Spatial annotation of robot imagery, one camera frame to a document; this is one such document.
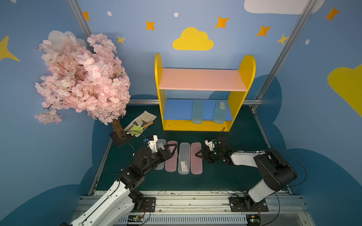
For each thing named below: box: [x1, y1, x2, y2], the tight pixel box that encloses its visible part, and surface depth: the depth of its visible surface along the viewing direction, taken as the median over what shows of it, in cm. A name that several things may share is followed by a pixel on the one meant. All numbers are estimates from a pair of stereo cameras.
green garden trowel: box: [129, 121, 154, 136], surface depth 107 cm
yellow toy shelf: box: [154, 52, 256, 132], surface depth 97 cm
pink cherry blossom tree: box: [33, 33, 132, 137], surface depth 59 cm
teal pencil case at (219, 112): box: [213, 100, 227, 124], surface depth 101 cm
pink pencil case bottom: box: [190, 142, 203, 175], surface depth 90 cm
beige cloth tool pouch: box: [123, 110, 157, 138], surface depth 110 cm
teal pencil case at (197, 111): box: [191, 99, 204, 125], surface depth 100 cm
